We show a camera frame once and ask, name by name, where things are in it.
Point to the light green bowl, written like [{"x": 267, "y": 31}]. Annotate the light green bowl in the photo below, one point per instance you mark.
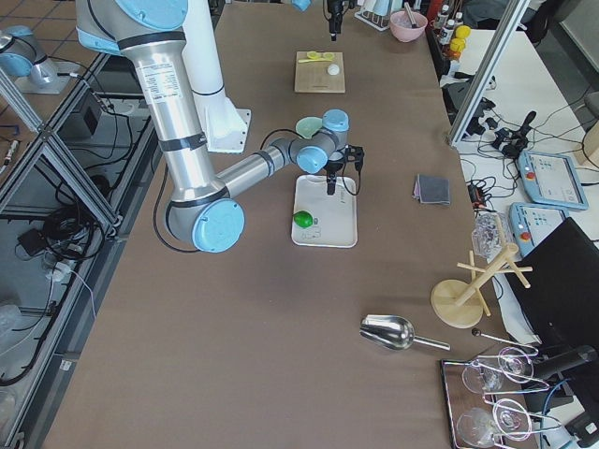
[{"x": 307, "y": 127}]

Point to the metal scoop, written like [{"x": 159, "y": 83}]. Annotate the metal scoop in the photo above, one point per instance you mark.
[{"x": 395, "y": 332}]

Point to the black monitor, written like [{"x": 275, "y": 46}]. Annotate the black monitor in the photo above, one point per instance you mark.
[{"x": 561, "y": 303}]

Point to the green lime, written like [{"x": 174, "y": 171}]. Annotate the green lime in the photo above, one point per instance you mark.
[{"x": 303, "y": 219}]

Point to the near blue teach pendant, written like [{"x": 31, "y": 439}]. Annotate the near blue teach pendant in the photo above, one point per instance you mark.
[{"x": 532, "y": 223}]

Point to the pink bowl with ice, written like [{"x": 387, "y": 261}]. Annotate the pink bowl with ice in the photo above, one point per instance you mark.
[{"x": 402, "y": 28}]

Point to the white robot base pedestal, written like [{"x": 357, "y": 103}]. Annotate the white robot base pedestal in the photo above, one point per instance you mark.
[{"x": 225, "y": 126}]

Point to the aluminium frame post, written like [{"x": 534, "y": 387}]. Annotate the aluminium frame post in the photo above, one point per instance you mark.
[{"x": 507, "y": 25}]

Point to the wooden mug tree stand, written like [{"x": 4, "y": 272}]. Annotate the wooden mug tree stand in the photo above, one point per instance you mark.
[{"x": 460, "y": 304}]

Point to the bamboo cutting board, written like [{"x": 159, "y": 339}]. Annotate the bamboo cutting board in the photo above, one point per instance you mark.
[{"x": 313, "y": 78}]

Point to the far blue teach pendant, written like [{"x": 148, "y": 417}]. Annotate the far blue teach pendant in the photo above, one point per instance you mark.
[{"x": 551, "y": 179}]

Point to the blue teach pendant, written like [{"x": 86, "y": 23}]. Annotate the blue teach pendant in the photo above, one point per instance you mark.
[
  {"x": 551, "y": 179},
  {"x": 532, "y": 223}
]

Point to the pastel cup rack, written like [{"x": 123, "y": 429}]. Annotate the pastel cup rack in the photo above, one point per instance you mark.
[{"x": 376, "y": 13}]

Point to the folded grey cloth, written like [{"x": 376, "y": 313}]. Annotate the folded grey cloth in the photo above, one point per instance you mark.
[{"x": 431, "y": 190}]

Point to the wine glass rack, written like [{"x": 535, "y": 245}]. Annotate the wine glass rack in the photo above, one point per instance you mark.
[{"x": 502, "y": 399}]

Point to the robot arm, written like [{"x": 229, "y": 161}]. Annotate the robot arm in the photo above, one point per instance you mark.
[
  {"x": 172, "y": 47},
  {"x": 302, "y": 5}
]

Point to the upper lemon slice stack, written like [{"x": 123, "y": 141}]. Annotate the upper lemon slice stack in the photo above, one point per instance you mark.
[{"x": 312, "y": 55}]

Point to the yellow lemon fruit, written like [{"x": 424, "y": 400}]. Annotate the yellow lemon fruit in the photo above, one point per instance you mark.
[{"x": 462, "y": 31}]

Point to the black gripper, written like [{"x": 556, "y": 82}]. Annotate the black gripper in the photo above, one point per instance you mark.
[
  {"x": 333, "y": 18},
  {"x": 333, "y": 167}
]

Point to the cream rabbit serving tray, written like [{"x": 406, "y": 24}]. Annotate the cream rabbit serving tray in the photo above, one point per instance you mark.
[{"x": 334, "y": 217}]

